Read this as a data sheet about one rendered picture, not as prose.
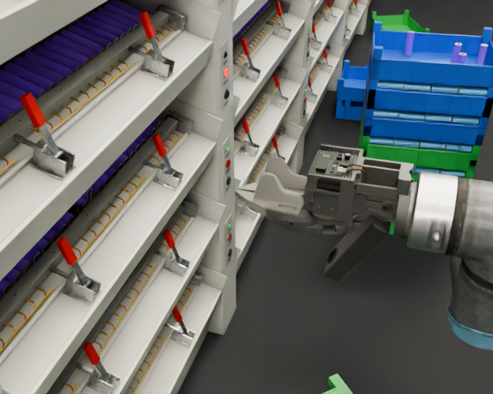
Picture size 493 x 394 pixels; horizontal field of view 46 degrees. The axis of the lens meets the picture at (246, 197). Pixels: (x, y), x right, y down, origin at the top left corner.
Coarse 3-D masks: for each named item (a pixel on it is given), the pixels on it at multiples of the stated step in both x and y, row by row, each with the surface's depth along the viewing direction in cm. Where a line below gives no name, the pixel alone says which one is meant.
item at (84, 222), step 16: (160, 128) 102; (144, 144) 98; (128, 160) 93; (128, 176) 91; (112, 192) 87; (128, 192) 90; (96, 208) 84; (80, 224) 81; (48, 256) 75; (80, 256) 78; (32, 272) 73; (48, 272) 75; (16, 288) 70; (32, 288) 72; (0, 304) 68; (16, 304) 69; (0, 320) 67; (0, 352) 66
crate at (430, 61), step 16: (384, 32) 156; (400, 32) 155; (416, 32) 155; (384, 48) 158; (400, 48) 158; (416, 48) 157; (432, 48) 156; (448, 48) 155; (464, 48) 155; (384, 64) 141; (400, 64) 140; (416, 64) 139; (432, 64) 139; (448, 64) 138; (464, 64) 137; (384, 80) 143; (400, 80) 142; (416, 80) 142; (432, 80) 141; (448, 80) 140; (464, 80) 140; (480, 80) 139
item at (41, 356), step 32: (192, 128) 108; (160, 160) 99; (192, 160) 102; (160, 192) 94; (96, 224) 85; (128, 224) 86; (160, 224) 91; (96, 256) 80; (128, 256) 82; (64, 288) 75; (64, 320) 72; (96, 320) 77; (32, 352) 67; (64, 352) 69; (0, 384) 64; (32, 384) 65
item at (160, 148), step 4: (156, 136) 91; (156, 140) 91; (160, 140) 92; (156, 144) 91; (160, 144) 92; (160, 148) 92; (164, 148) 93; (160, 152) 92; (164, 152) 93; (164, 156) 93; (164, 160) 93; (168, 160) 94; (168, 164) 94; (168, 168) 94; (168, 172) 94; (172, 172) 95
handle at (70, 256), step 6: (60, 240) 71; (66, 240) 71; (60, 246) 71; (66, 246) 71; (66, 252) 71; (72, 252) 72; (66, 258) 72; (72, 258) 72; (72, 264) 72; (78, 264) 73; (78, 270) 73; (78, 276) 73; (84, 276) 74; (78, 282) 74; (84, 282) 74
